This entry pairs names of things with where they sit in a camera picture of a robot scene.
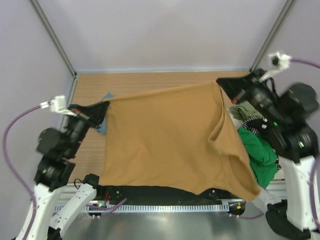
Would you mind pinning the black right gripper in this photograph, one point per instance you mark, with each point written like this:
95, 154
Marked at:
236, 86

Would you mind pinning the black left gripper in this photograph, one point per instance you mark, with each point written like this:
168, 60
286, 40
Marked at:
96, 112

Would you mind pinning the blue tank top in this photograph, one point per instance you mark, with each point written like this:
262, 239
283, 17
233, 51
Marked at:
102, 128

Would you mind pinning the tan garment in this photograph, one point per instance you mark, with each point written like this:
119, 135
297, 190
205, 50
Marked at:
181, 137

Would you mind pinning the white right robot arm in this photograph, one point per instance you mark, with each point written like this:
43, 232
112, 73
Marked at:
296, 145

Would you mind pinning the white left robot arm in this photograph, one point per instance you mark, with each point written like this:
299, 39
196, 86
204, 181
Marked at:
50, 180

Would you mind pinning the olive green garment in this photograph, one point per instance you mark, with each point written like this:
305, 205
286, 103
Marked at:
244, 111

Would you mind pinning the black garment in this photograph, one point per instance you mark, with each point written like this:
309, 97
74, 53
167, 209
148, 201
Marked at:
260, 127

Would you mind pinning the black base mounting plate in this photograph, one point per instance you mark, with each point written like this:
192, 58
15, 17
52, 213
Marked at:
161, 196

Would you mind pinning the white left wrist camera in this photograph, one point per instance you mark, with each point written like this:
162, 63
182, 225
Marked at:
58, 105

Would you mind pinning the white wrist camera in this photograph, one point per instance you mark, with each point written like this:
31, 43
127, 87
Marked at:
58, 105
279, 63

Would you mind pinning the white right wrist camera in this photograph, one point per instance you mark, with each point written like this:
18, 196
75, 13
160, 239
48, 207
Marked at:
279, 63

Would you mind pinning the white slotted cable duct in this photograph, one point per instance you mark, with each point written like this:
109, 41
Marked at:
224, 207

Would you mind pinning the right aluminium frame post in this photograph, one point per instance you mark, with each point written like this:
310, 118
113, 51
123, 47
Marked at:
277, 25

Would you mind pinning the aluminium frame post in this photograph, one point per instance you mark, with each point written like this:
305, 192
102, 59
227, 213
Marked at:
277, 25
52, 35

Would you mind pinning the left aluminium frame post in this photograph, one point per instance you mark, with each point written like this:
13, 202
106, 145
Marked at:
52, 35

